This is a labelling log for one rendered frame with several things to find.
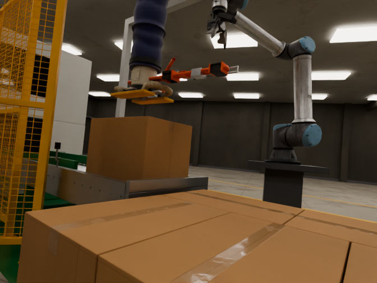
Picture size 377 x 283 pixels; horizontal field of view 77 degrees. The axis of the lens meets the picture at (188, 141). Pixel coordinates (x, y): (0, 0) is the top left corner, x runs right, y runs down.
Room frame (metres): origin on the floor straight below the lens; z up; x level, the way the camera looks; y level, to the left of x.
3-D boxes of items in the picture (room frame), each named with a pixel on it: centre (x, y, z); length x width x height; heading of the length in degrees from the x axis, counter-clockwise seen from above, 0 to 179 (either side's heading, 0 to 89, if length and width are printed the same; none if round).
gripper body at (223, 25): (1.32, -0.10, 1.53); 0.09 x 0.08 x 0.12; 53
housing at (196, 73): (1.37, -0.02, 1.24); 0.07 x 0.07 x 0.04; 54
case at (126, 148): (1.63, 0.34, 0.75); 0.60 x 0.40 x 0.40; 51
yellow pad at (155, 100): (1.72, 0.29, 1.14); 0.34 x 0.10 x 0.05; 54
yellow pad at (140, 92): (1.57, 0.41, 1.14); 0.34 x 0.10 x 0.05; 54
